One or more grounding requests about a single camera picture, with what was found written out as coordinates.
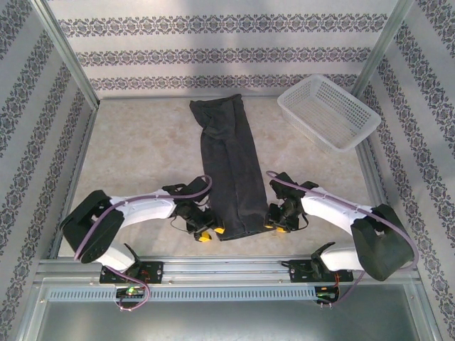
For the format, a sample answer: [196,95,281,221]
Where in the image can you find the dark grey trousers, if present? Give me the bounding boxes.
[188,93,269,243]

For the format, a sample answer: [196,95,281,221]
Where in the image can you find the white perforated plastic basket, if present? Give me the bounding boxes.
[277,73,382,153]

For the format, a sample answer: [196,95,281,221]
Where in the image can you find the right controller board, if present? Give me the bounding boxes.
[315,285,339,305]

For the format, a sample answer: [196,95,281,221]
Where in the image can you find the controller board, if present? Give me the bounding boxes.
[116,286,146,299]
[315,285,339,305]

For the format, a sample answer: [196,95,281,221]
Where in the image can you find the grey metal sheet panel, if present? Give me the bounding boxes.
[33,298,429,341]

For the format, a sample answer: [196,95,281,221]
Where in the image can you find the left controller board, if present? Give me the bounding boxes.
[116,286,146,299]

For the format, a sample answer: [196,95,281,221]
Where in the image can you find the aluminium mounting rail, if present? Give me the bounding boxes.
[35,254,417,284]

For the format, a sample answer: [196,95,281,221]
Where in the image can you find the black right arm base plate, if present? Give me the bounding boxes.
[288,258,355,283]

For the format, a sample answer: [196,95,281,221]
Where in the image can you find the slotted grey cable duct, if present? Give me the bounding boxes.
[48,286,319,301]

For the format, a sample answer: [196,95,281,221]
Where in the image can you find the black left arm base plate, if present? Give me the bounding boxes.
[99,261,165,284]

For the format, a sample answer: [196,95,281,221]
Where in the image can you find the aluminium side rail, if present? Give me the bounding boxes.
[355,141,405,255]

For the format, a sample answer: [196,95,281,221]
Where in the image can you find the aluminium frame post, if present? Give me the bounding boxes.
[31,0,101,109]
[349,0,415,102]

